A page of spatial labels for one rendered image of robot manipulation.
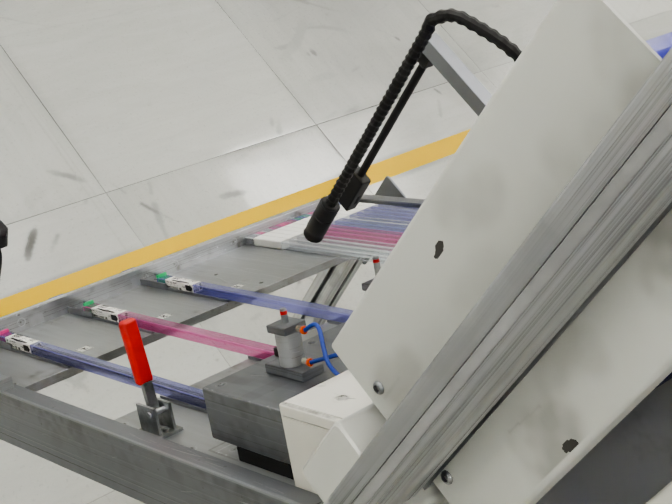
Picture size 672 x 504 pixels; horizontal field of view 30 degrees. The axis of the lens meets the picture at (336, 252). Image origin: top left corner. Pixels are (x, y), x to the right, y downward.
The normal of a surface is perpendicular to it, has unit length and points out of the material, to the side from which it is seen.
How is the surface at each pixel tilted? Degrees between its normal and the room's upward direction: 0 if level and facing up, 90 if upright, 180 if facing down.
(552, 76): 90
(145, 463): 90
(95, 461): 90
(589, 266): 90
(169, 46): 0
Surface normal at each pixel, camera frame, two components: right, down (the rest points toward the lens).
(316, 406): -0.17, -0.95
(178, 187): 0.35, -0.60
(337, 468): -0.73, 0.30
